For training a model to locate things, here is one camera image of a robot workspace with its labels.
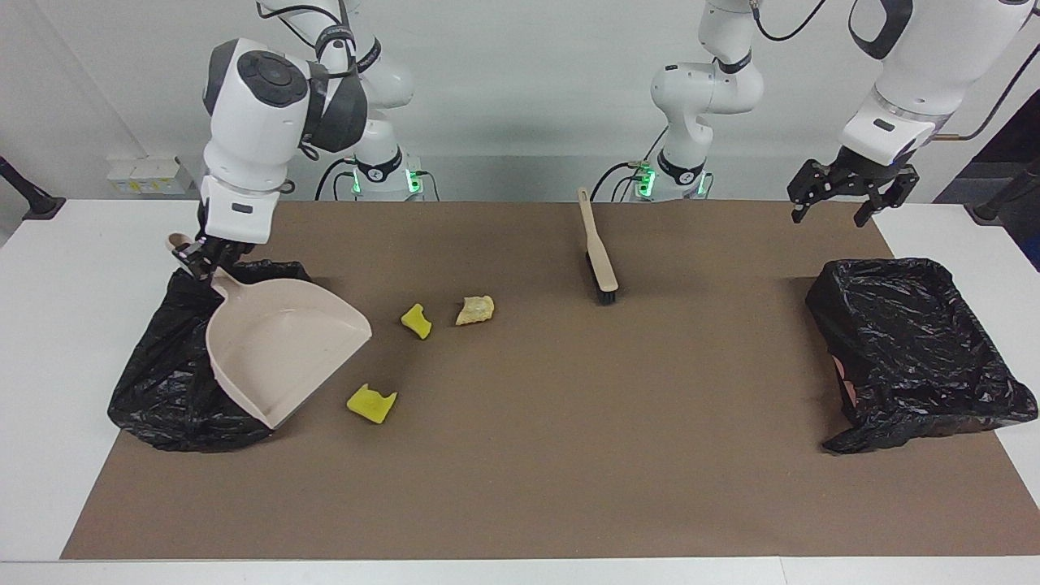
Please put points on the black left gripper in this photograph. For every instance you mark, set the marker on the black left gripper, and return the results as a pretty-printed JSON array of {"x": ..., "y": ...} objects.
[{"x": 863, "y": 175}]

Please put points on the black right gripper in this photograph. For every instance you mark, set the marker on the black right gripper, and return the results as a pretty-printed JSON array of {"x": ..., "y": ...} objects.
[{"x": 221, "y": 253}]

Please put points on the beige plastic dustpan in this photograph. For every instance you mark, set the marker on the beige plastic dustpan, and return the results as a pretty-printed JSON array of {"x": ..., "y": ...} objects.
[{"x": 284, "y": 341}]

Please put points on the arched yellow sponge piece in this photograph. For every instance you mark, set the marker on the arched yellow sponge piece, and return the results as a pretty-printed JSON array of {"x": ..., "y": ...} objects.
[{"x": 370, "y": 404}]

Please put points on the small yellow sponge wedge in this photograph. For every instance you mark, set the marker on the small yellow sponge wedge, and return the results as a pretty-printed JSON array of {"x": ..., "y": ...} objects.
[{"x": 417, "y": 322}]

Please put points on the beige brush with black bristles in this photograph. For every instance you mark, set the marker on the beige brush with black bristles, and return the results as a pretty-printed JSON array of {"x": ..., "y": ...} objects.
[{"x": 600, "y": 256}]

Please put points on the pale tan foam chunk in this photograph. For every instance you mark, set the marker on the pale tan foam chunk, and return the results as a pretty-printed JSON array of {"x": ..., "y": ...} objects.
[{"x": 474, "y": 310}]

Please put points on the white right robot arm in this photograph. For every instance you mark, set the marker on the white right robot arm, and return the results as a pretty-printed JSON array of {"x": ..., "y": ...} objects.
[{"x": 260, "y": 106}]

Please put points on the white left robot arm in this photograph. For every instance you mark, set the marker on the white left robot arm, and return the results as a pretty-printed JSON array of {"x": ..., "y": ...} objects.
[{"x": 707, "y": 89}]

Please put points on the pink bin with black bag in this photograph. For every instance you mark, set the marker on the pink bin with black bag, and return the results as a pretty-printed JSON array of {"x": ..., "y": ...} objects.
[{"x": 910, "y": 349}]

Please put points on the white box on table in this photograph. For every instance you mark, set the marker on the white box on table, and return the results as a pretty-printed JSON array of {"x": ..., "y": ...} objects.
[{"x": 150, "y": 175}]

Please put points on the brown paper table mat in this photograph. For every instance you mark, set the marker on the brown paper table mat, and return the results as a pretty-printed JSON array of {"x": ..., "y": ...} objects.
[{"x": 569, "y": 471}]

